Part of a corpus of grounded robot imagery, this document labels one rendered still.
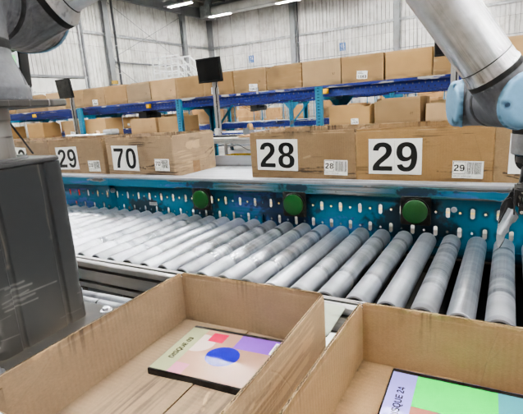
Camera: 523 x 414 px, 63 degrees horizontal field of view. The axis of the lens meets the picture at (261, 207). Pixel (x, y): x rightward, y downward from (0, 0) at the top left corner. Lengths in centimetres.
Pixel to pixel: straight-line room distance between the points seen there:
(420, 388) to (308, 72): 593
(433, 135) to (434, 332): 81
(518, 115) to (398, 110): 496
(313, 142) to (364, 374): 94
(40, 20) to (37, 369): 63
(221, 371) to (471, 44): 62
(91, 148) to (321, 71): 461
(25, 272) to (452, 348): 68
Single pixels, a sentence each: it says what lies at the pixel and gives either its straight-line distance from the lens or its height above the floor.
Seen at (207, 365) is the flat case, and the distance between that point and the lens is 68.
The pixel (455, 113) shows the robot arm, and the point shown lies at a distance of 92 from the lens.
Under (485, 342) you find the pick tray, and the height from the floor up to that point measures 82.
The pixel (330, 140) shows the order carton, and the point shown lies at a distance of 143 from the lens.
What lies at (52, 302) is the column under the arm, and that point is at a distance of 88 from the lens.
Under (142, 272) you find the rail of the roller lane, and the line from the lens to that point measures 116.
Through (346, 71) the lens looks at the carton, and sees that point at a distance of 620.
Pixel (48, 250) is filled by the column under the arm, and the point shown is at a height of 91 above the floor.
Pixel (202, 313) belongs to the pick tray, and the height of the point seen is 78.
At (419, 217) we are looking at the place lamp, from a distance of 132.
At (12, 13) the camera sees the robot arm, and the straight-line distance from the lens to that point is 92.
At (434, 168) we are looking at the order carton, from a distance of 137.
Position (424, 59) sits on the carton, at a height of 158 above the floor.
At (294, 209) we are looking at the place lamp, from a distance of 144.
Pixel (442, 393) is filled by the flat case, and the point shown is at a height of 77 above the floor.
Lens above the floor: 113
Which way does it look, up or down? 13 degrees down
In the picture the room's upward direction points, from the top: 4 degrees counter-clockwise
